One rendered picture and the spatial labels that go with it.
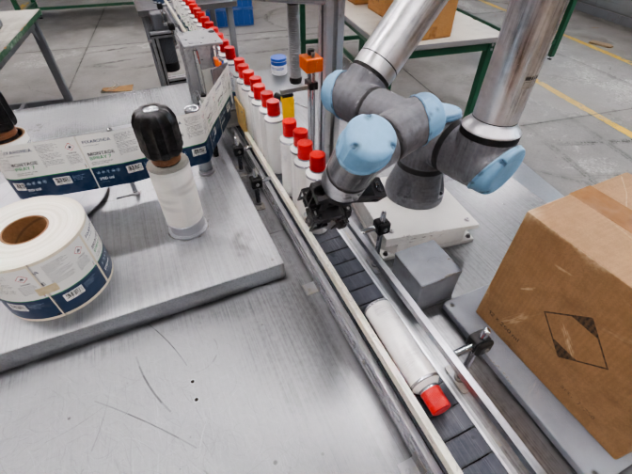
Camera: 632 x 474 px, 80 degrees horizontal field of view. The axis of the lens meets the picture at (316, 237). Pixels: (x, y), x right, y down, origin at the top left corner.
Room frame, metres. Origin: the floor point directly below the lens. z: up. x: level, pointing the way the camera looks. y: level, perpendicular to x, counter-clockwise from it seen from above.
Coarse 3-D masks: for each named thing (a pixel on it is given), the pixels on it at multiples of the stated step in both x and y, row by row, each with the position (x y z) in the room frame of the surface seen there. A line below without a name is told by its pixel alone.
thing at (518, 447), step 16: (352, 224) 0.58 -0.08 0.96; (384, 272) 0.46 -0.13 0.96; (400, 288) 0.41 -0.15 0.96; (416, 304) 0.38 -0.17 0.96; (432, 336) 0.32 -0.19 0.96; (448, 352) 0.29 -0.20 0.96; (464, 368) 0.27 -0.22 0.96; (464, 384) 0.25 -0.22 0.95; (480, 400) 0.22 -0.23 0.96; (496, 416) 0.20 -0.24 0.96; (512, 432) 0.18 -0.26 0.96; (512, 448) 0.16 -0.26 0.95; (528, 464) 0.14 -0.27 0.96
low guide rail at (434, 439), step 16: (272, 176) 0.82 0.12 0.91; (288, 208) 0.71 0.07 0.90; (304, 224) 0.63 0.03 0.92; (320, 256) 0.54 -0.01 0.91; (336, 272) 0.49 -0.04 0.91; (352, 304) 0.41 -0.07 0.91; (368, 336) 0.35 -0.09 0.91; (384, 352) 0.32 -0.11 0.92; (400, 384) 0.26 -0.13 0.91; (416, 400) 0.24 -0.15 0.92; (416, 416) 0.22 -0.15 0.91; (432, 432) 0.19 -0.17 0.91; (448, 464) 0.15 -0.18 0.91
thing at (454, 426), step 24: (336, 240) 0.62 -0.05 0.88; (336, 264) 0.54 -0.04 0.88; (360, 264) 0.54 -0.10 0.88; (336, 288) 0.48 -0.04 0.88; (360, 288) 0.48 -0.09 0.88; (408, 408) 0.24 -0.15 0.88; (456, 408) 0.24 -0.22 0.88; (456, 432) 0.20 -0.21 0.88; (456, 456) 0.17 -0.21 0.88; (480, 456) 0.17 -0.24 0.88
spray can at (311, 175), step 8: (312, 152) 0.66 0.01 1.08; (320, 152) 0.66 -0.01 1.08; (312, 160) 0.64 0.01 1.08; (320, 160) 0.64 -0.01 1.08; (312, 168) 0.64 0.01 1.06; (320, 168) 0.64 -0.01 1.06; (312, 176) 0.64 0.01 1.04; (320, 176) 0.64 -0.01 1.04; (312, 232) 0.63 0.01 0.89; (320, 232) 0.63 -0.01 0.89
